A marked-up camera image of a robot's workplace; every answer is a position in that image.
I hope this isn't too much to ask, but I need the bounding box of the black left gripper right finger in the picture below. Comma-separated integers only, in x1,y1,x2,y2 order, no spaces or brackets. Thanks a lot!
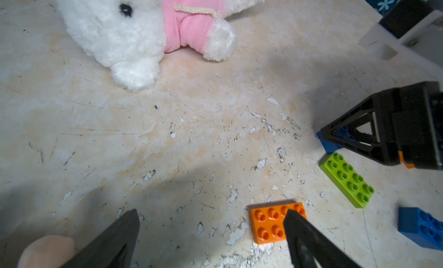
283,210,359,268

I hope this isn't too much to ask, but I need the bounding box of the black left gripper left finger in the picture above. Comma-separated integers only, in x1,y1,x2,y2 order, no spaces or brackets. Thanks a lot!
62,209,140,268

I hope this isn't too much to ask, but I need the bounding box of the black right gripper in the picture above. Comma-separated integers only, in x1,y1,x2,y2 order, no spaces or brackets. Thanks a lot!
320,82,443,170

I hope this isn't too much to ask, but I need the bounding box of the orange lego brick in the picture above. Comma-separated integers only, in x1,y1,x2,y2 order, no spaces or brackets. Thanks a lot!
249,202,307,245
399,151,415,169

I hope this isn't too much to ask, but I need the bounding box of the small blue lego brick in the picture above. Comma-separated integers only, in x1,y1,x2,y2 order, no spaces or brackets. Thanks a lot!
316,125,354,154
398,207,443,251

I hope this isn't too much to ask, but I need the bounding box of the green lego brick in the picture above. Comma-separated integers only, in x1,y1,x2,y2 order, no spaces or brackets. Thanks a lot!
320,152,375,209

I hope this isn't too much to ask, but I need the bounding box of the white teddy bear pink shirt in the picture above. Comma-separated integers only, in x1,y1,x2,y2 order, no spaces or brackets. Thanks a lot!
56,0,266,92

